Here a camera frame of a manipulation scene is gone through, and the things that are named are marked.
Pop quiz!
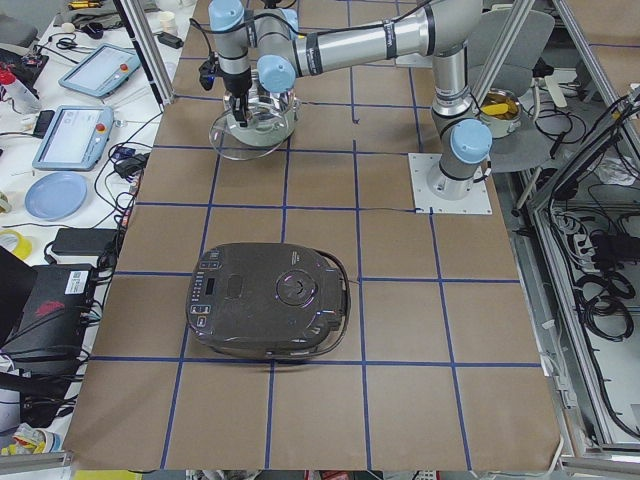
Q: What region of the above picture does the yellow tape roll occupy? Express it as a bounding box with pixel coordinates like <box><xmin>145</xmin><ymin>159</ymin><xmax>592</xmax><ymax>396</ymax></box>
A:
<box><xmin>0</xmin><ymin>229</ymin><xmax>32</xmax><ymax>260</ymax></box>

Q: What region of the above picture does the metal bowl on chair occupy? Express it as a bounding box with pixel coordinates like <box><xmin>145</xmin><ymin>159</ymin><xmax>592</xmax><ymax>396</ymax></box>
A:
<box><xmin>480</xmin><ymin>89</ymin><xmax>522</xmax><ymax>139</ymax></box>

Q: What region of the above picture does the blue plate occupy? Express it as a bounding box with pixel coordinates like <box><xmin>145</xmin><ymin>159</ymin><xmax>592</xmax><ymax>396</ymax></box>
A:
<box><xmin>24</xmin><ymin>172</ymin><xmax>88</xmax><ymax>221</ymax></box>

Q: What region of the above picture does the pale green electric pot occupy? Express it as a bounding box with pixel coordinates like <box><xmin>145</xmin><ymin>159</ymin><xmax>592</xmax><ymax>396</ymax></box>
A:
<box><xmin>224</xmin><ymin>69</ymin><xmax>300</xmax><ymax>151</ymax></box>

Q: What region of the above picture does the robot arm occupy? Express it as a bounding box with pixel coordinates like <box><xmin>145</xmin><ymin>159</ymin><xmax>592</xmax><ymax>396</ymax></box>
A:
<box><xmin>199</xmin><ymin>1</ymin><xmax>483</xmax><ymax>183</ymax></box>

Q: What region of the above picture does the black power adapter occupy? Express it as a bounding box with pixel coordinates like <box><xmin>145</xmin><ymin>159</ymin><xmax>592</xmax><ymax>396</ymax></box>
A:
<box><xmin>51</xmin><ymin>228</ymin><xmax>116</xmax><ymax>256</ymax></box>

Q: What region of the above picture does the white office chair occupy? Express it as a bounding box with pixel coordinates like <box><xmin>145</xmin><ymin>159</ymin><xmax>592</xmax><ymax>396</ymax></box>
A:
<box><xmin>467</xmin><ymin>9</ymin><xmax>554</xmax><ymax>173</ymax></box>

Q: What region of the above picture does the black laptop computer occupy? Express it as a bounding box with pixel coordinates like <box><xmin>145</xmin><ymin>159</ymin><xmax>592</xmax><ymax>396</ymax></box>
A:
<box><xmin>1</xmin><ymin>249</ymin><xmax>97</xmax><ymax>361</ymax></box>

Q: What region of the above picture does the teach pendant near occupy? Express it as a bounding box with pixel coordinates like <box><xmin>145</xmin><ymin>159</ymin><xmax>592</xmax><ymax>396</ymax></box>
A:
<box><xmin>32</xmin><ymin>105</ymin><xmax>114</xmax><ymax>171</ymax></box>

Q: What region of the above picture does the white paper cup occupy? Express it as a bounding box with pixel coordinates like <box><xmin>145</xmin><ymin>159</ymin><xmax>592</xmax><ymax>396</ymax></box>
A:
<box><xmin>158</xmin><ymin>11</ymin><xmax>178</xmax><ymax>35</ymax></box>

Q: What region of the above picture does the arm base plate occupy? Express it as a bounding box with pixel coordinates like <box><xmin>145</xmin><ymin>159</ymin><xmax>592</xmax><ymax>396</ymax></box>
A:
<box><xmin>408</xmin><ymin>153</ymin><xmax>492</xmax><ymax>215</ymax></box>

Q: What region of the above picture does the teach pendant far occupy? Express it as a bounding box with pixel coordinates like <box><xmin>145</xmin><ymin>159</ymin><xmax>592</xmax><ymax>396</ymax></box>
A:
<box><xmin>58</xmin><ymin>44</ymin><xmax>141</xmax><ymax>98</ymax></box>

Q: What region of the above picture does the glass pot lid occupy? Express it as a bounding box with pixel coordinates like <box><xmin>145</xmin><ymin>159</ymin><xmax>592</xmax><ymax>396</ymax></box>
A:
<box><xmin>209</xmin><ymin>107</ymin><xmax>293</xmax><ymax>161</ymax></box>

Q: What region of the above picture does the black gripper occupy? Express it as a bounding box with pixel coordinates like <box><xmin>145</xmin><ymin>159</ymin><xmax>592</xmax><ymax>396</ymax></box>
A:
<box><xmin>199</xmin><ymin>52</ymin><xmax>252</xmax><ymax>126</ymax></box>

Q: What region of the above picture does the teach pendant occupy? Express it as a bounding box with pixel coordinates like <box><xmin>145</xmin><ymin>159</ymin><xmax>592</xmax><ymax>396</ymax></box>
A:
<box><xmin>58</xmin><ymin>44</ymin><xmax>141</xmax><ymax>98</ymax></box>
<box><xmin>32</xmin><ymin>105</ymin><xmax>114</xmax><ymax>171</ymax></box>

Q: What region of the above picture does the black rice cooker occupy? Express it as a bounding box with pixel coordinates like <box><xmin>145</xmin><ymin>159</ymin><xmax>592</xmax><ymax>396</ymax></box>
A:
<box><xmin>186</xmin><ymin>242</ymin><xmax>351</xmax><ymax>360</ymax></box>

